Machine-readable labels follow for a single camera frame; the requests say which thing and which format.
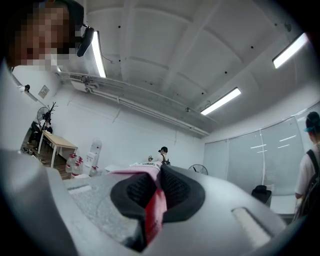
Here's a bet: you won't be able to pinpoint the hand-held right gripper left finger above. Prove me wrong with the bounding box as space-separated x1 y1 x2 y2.
66 171 158 252

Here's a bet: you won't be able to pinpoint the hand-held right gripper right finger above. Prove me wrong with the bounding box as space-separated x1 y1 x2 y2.
146 164 287 256

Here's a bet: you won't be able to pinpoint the pink clothing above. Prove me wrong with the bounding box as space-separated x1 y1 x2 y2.
109 161 168 246

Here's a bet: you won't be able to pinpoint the black floor fan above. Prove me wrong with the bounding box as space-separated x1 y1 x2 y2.
187 163 209 176

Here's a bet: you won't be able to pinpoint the black bag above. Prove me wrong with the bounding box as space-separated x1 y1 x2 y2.
250 184 273 208

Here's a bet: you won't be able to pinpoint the white water dispenser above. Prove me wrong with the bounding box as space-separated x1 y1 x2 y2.
84 136 103 176

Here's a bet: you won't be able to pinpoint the frosted glass partition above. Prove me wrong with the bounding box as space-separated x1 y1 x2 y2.
203 101 320 197

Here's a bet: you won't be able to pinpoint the wooden table with white legs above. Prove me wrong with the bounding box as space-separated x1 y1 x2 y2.
37 129 79 169

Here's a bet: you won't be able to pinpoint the long ceiling light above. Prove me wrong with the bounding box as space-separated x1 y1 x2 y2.
90 30 108 79
200 86 242 116
272 32 310 70

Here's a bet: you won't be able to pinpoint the black coat rack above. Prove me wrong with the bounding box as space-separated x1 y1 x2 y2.
41 101 59 131

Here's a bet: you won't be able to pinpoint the white ceiling pipes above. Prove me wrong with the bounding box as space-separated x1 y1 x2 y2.
58 71 210 137

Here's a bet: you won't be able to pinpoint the black standing fan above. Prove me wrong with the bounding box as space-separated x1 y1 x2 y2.
36 106 51 131

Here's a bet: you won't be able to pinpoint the white ceiling air conditioner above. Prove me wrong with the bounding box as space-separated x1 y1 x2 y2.
69 73 91 93

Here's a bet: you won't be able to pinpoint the person's head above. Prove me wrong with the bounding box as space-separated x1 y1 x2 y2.
4 0 86 72

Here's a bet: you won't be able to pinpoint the small wall sign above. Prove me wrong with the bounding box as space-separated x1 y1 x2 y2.
37 84 50 99

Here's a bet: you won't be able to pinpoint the black head-worn camera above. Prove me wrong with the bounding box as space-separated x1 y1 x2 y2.
76 24 95 58

